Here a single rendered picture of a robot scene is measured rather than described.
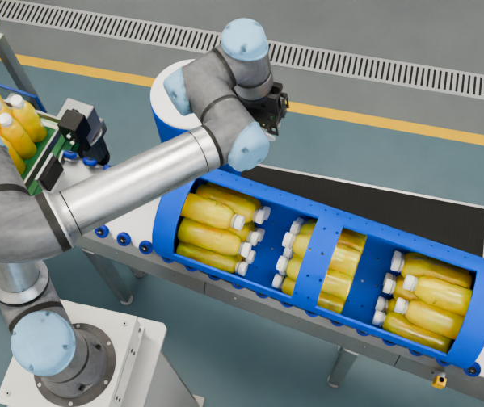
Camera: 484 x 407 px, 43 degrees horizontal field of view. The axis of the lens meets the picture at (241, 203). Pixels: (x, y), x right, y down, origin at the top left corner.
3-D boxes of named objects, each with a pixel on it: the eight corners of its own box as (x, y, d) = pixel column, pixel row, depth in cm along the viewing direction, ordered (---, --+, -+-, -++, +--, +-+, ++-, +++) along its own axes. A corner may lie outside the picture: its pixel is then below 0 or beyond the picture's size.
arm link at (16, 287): (15, 346, 131) (-56, 210, 85) (-9, 290, 137) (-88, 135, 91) (69, 320, 135) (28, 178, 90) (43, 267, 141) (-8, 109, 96)
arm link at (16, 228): (-32, 277, 81) (277, 126, 95) (-58, 215, 86) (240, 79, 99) (-3, 307, 91) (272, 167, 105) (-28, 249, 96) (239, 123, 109)
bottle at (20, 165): (28, 173, 203) (7, 143, 187) (8, 181, 202) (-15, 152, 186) (23, 156, 206) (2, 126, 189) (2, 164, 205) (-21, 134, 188)
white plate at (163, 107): (189, 144, 190) (190, 145, 191) (253, 91, 197) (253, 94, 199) (132, 93, 199) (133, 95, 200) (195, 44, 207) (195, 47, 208)
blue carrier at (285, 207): (454, 375, 165) (486, 361, 139) (162, 266, 182) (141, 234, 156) (479, 280, 175) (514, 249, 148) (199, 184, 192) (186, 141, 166)
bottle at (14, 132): (12, 156, 206) (-11, 125, 190) (23, 140, 209) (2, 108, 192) (30, 163, 205) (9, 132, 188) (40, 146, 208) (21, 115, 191)
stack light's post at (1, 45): (86, 193, 301) (-3, 42, 203) (78, 190, 302) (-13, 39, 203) (90, 186, 303) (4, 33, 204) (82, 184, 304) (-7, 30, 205)
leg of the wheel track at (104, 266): (129, 307, 275) (94, 256, 219) (118, 302, 276) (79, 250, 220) (135, 295, 277) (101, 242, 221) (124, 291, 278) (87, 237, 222)
